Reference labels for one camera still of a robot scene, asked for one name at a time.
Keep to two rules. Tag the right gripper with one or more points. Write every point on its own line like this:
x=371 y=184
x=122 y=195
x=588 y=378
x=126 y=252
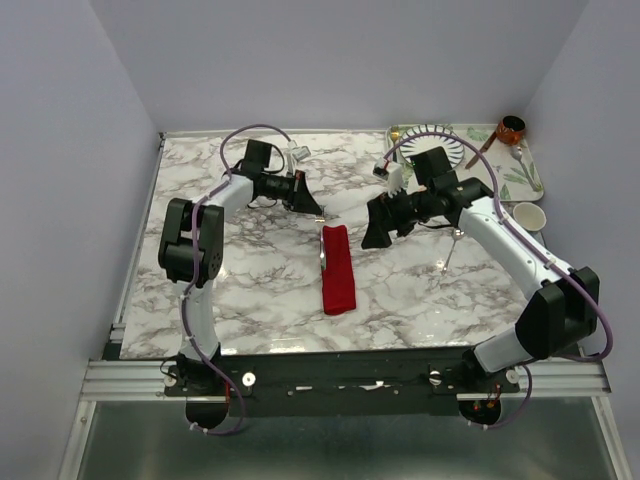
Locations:
x=381 y=211

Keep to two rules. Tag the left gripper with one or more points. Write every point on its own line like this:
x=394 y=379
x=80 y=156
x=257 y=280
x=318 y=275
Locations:
x=299 y=197

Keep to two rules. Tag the silver fork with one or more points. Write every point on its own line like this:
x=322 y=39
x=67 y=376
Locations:
x=320 y=223

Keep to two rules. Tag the red cloth napkin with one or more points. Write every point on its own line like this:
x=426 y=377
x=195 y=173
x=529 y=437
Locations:
x=338 y=284

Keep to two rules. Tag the silver spoon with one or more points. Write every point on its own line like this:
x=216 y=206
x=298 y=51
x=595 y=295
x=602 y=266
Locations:
x=456 y=236
x=516 y=153

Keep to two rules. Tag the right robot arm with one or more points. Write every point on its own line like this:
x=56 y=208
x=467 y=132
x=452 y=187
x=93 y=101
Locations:
x=561 y=300

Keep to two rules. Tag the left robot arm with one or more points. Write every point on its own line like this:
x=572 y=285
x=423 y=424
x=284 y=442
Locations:
x=192 y=241

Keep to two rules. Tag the striped white plate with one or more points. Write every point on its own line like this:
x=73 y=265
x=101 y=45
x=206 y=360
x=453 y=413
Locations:
x=422 y=138

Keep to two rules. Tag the floral serving tray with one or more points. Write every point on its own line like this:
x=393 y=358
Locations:
x=512 y=185

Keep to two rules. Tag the grey white mug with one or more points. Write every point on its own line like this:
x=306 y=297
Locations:
x=530 y=216

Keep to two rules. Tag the silver spoon on tray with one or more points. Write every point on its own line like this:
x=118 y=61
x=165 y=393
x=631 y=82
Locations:
x=516 y=153

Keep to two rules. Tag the orange black cup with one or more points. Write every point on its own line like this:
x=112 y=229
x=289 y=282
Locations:
x=510 y=130

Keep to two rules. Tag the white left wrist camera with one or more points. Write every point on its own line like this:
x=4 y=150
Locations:
x=294 y=155

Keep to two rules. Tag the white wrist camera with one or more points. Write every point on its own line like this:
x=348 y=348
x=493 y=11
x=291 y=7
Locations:
x=294 y=155
x=392 y=173

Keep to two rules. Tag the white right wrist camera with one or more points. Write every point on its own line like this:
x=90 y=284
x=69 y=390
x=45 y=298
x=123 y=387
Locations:
x=392 y=173

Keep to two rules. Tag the gold fork green handle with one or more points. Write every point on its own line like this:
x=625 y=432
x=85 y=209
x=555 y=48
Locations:
x=394 y=134

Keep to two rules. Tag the brown handled knife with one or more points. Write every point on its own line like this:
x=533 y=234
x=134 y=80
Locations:
x=485 y=147

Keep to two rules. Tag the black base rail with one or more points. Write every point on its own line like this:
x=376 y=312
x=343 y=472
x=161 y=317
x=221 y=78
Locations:
x=350 y=403

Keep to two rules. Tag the aluminium frame rail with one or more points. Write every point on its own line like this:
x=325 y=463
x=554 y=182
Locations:
x=565 y=377

